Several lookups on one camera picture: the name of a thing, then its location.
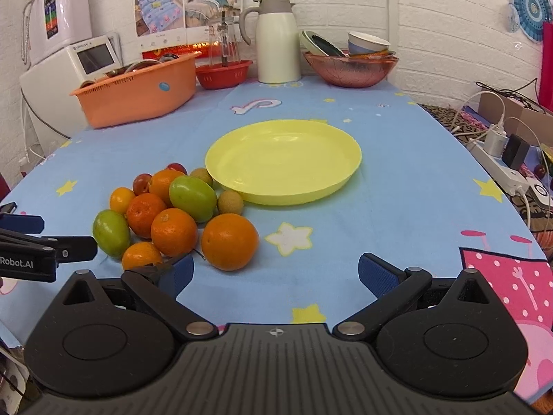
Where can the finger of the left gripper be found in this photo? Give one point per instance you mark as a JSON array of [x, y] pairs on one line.
[[22, 223], [68, 248]]

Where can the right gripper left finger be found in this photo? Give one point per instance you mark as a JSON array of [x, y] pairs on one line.
[[155, 290]]

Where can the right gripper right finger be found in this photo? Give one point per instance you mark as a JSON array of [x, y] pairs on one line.
[[397, 292]]

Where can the small front tangerine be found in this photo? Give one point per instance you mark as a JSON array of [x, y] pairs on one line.
[[141, 254]]

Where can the green mango front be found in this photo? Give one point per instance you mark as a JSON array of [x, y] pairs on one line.
[[111, 232]]

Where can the green mango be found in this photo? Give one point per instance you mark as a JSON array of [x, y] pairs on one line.
[[111, 232], [194, 197]]

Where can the orange tangerine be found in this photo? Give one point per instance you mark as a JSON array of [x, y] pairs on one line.
[[159, 183], [141, 213], [174, 232]]

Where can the yellow orange kumquat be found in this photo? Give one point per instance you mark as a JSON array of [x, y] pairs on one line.
[[120, 199]]

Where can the large orange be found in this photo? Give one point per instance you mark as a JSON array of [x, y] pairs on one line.
[[229, 242]]

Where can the green mango top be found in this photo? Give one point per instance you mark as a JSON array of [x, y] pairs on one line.
[[194, 197]]

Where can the red plum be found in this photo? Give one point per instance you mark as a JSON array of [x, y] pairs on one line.
[[178, 167], [141, 184]]

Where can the orange tangerine back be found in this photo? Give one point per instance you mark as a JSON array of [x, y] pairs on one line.
[[159, 183]]

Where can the brown longan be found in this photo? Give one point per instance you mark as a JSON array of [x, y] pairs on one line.
[[230, 202], [202, 174]]

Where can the blue patterned tablecloth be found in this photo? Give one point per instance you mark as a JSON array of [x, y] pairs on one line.
[[419, 198]]

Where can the white appliance with screen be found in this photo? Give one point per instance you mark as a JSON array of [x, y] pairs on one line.
[[55, 112]]

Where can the yellow plastic plate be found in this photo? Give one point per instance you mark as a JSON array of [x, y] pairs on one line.
[[284, 162]]

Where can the orange plastic basket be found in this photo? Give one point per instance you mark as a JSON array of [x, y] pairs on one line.
[[139, 95]]

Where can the white power strip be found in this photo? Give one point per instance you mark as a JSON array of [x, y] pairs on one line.
[[511, 182]]

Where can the white charger plug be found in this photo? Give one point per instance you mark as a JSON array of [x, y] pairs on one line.
[[495, 140]]

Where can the black power adapter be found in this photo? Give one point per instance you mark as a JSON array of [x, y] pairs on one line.
[[515, 152]]

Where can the white water purifier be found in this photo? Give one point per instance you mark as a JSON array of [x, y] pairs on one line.
[[55, 24]]

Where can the red plastic colander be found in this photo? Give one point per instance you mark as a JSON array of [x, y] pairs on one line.
[[220, 77]]

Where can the cardboard box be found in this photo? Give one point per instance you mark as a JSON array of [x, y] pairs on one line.
[[535, 127]]

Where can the pink glass bowl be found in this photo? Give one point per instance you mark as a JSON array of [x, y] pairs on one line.
[[352, 71]]

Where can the glass jar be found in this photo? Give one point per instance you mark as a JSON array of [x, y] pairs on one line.
[[223, 45]]

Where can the blue white ceramic bowl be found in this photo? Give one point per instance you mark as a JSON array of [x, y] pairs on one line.
[[362, 43]]

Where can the pink gift bag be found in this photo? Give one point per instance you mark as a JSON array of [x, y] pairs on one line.
[[545, 96]]

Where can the green white dish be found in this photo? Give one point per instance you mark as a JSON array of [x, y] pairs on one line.
[[317, 45]]

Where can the white thermos jug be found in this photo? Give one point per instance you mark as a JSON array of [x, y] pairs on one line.
[[276, 41]]

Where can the bedding wall poster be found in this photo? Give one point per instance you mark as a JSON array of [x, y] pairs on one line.
[[164, 24]]

